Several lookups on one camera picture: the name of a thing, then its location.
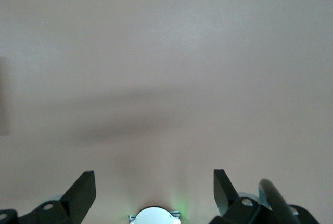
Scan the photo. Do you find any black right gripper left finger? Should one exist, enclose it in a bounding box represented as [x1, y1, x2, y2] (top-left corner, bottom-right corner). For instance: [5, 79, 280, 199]
[18, 170, 96, 224]

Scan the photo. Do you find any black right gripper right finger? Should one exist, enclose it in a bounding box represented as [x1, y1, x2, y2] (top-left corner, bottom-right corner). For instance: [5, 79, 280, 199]
[210, 169, 270, 224]

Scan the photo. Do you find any white round flange disc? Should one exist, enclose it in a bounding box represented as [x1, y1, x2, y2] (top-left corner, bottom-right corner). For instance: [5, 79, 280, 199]
[129, 206, 181, 224]

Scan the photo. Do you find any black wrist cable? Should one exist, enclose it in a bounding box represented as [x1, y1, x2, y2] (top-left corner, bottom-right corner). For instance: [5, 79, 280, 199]
[259, 179, 301, 224]

